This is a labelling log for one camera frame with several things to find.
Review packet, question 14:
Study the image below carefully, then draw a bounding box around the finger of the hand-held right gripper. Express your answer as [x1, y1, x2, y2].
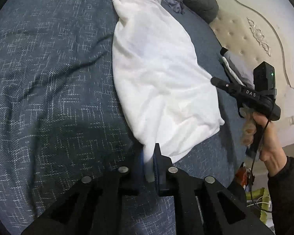
[210, 77, 246, 96]

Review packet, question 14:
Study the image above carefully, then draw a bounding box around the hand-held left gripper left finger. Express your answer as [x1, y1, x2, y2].
[21, 149, 147, 235]

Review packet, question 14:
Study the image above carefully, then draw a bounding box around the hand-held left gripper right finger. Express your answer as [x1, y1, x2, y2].
[152, 143, 275, 235]

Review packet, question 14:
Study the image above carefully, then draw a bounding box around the white polo shirt black trim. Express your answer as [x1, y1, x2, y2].
[109, 0, 225, 182]

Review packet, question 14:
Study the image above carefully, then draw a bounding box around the person's right forearm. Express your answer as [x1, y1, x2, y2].
[264, 149, 294, 235]

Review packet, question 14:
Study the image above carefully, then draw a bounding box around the person's right hand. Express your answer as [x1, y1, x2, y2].
[241, 107, 283, 162]

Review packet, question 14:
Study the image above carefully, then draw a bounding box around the grey folded garment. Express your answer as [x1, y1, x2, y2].
[225, 51, 256, 85]

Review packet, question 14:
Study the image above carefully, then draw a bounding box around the cream tufted headboard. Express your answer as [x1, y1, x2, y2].
[205, 0, 294, 148]

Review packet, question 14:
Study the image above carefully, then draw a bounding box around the orange object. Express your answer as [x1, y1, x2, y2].
[235, 162, 257, 191]

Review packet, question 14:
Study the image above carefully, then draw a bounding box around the dark grey rolled duvet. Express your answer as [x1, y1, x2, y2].
[162, 0, 220, 23]

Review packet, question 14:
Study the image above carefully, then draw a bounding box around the green object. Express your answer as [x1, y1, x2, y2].
[246, 187, 273, 225]

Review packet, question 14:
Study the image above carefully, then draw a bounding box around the black cable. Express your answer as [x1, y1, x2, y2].
[248, 95, 277, 213]

